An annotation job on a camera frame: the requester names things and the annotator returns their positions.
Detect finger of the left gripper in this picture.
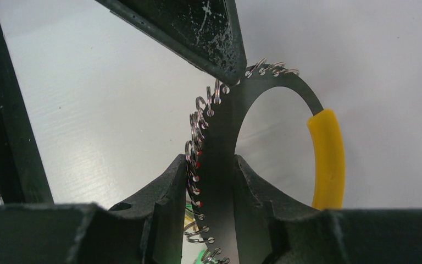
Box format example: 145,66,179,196
99,0,247,85

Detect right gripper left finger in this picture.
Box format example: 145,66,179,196
0,155,187,263

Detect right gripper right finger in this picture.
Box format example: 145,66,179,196
234,155,422,263

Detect metal key organizer ring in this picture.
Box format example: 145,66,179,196
182,58,346,264

